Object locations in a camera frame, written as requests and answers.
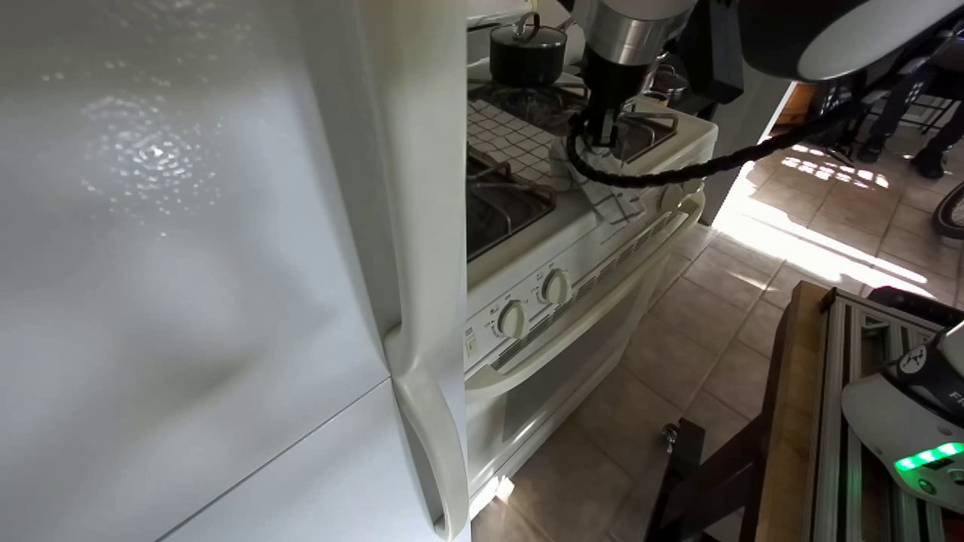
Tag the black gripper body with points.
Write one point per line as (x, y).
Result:
(610, 91)

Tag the white checked tea towel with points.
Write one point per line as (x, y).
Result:
(521, 141)

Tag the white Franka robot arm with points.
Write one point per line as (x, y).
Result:
(644, 26)

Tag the white stove knob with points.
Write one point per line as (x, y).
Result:
(556, 288)
(669, 197)
(511, 321)

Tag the white gas stove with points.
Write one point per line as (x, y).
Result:
(562, 352)

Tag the black saucepan with lid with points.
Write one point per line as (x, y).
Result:
(528, 56)

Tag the wooden board edge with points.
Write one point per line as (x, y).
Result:
(793, 422)

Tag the black stand leg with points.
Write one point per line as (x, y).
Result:
(704, 482)

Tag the white refrigerator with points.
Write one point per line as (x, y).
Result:
(199, 303)

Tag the aluminium frame rails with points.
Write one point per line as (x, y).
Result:
(853, 482)

